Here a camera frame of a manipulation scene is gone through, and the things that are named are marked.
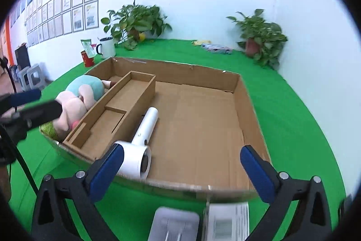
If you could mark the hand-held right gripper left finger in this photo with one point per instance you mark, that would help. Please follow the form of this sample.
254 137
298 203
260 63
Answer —
108 169

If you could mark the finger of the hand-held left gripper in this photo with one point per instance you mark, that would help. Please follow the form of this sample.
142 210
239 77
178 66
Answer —
42 112
25 95

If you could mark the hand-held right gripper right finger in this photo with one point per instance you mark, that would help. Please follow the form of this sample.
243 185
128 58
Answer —
256 173

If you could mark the pink plush pig toy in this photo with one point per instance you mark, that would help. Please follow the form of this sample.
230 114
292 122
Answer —
73 108

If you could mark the white hair dryer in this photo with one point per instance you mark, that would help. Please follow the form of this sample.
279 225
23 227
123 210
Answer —
148 122

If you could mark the brown cardboard insert box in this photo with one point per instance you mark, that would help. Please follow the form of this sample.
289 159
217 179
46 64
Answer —
127 105

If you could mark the large shallow cardboard box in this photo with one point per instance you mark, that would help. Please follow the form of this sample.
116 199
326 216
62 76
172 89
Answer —
197 122

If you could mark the person's left forearm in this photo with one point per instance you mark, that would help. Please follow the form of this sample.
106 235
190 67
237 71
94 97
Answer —
4 181

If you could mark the grey plastic stool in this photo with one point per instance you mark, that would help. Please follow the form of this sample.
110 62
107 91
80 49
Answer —
36 74
24 77

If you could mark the dark box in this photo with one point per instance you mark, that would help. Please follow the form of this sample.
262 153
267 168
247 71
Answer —
22 57

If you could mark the white and green carton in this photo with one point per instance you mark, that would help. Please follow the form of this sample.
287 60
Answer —
225 221

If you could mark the green table cloth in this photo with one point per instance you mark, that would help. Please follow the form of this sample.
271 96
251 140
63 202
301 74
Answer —
296 131

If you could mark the red paper cup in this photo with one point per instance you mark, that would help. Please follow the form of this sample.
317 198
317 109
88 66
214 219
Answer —
87 60

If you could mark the green snack packet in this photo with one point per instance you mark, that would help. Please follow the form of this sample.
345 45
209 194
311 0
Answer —
88 46

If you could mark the white plastic accessory tray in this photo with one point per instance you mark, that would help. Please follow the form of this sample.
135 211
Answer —
174 222

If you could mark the white enamel mug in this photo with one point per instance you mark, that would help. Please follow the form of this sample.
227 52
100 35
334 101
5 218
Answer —
107 47

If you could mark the blue patterned packet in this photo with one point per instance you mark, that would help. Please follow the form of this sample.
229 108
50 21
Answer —
217 48

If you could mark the bushy potted green plant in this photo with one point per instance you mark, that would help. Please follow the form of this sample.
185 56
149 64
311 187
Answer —
138 20

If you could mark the green plant in terracotta pot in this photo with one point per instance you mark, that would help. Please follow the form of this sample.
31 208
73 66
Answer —
262 35

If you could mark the yellow packet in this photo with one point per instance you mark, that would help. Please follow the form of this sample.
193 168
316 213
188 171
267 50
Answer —
201 42

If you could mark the wall of framed documents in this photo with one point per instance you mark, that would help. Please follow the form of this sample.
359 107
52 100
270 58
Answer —
67 12

